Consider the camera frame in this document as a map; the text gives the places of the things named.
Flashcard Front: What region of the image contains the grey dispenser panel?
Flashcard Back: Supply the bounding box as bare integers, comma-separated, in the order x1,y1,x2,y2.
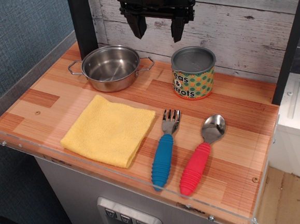
97,197,162,224

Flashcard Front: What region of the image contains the white toy cabinet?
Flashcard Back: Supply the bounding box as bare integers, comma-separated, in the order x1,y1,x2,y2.
268,73,300,176

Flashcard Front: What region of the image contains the blue handled fork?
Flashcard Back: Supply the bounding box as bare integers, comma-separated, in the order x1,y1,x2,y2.
151,109,180,191

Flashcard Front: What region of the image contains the stainless steel pot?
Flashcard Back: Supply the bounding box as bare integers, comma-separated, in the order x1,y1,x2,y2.
77,45,155,93

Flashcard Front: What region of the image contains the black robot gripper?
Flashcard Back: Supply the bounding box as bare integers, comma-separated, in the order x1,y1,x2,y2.
118,0,195,42

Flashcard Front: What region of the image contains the peas and carrots can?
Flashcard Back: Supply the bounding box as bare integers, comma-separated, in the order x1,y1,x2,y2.
171,46,216,100

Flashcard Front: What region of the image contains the yellow folded towel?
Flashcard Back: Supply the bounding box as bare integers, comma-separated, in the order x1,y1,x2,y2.
60,95,156,169

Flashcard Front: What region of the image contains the clear acrylic guard rail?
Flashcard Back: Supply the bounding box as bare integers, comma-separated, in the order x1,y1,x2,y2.
0,30,278,224

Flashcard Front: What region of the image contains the black vertical post right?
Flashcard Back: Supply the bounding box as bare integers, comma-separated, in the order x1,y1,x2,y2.
272,0,300,106

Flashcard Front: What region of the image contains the red handled spoon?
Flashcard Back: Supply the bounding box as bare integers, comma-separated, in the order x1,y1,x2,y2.
179,114,226,196

